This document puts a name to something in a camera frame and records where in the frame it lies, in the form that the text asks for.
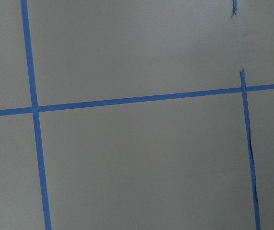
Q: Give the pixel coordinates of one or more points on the blue tape line crosswise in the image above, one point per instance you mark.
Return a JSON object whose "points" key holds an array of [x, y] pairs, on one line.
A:
{"points": [[131, 100]]}

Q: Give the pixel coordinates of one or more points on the blue tape line torn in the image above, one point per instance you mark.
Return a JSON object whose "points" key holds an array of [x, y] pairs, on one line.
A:
{"points": [[250, 150]]}

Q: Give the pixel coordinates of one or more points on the blue tape line lengthwise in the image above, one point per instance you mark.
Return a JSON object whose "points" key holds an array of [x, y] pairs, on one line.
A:
{"points": [[35, 114]]}

